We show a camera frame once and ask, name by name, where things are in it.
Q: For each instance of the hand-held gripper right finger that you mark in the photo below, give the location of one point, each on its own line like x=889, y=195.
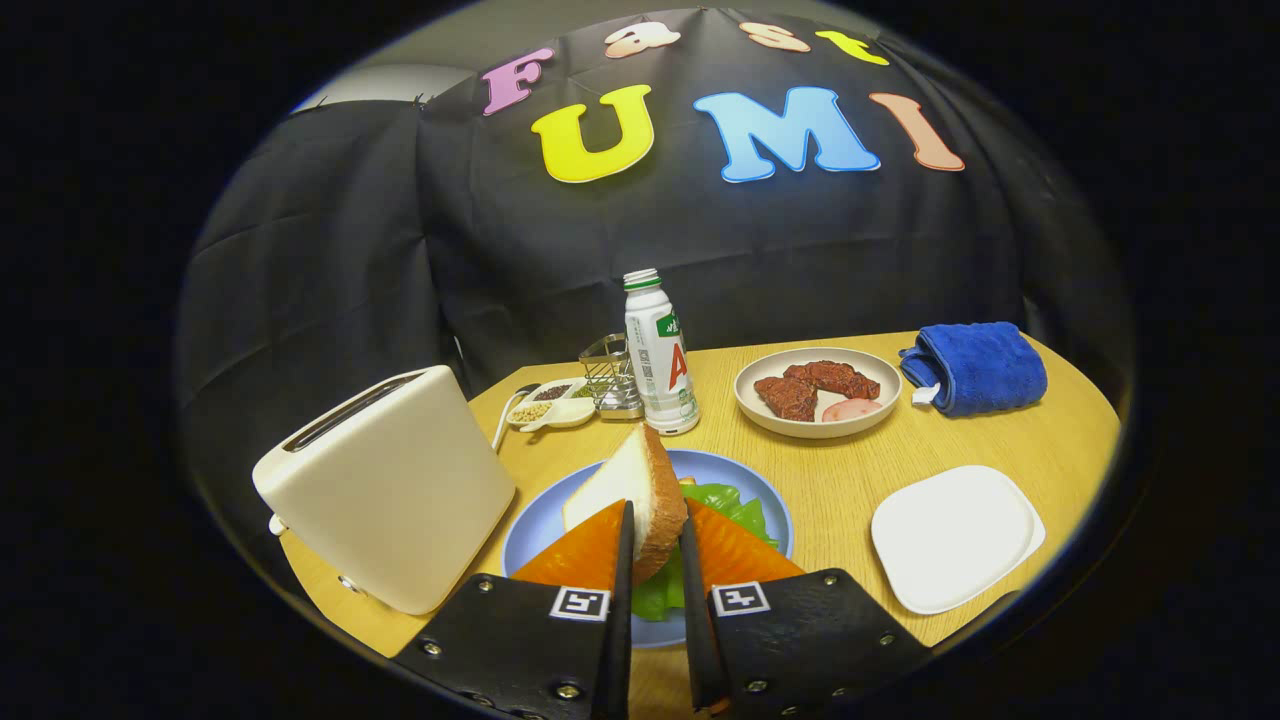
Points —
x=697, y=650

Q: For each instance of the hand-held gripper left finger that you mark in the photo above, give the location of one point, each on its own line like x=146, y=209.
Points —
x=623, y=640

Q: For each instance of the green lettuce leaf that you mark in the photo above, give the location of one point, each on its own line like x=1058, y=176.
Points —
x=735, y=505

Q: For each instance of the white bread slice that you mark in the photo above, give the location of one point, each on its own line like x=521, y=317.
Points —
x=630, y=480

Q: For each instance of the blue round plate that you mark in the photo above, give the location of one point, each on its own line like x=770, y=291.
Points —
x=540, y=525

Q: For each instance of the white divided condiment dish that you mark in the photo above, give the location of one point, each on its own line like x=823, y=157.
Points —
x=570, y=412

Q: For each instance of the beige round plate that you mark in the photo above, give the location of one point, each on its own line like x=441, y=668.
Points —
x=800, y=429

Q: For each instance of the white plastic drink bottle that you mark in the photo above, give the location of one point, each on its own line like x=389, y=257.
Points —
x=660, y=380

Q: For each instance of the cream white toaster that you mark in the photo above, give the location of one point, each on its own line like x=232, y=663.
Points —
x=400, y=500

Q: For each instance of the brown meat piece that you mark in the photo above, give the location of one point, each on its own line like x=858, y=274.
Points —
x=788, y=398
x=835, y=379

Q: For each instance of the white square plate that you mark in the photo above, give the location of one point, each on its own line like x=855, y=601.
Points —
x=950, y=540

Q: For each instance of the pink ham slice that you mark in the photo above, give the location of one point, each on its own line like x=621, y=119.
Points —
x=852, y=409

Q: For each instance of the folded blue towel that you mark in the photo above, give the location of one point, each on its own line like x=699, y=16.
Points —
x=985, y=365

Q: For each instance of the black backdrop cloth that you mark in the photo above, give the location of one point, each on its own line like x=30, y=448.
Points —
x=350, y=250

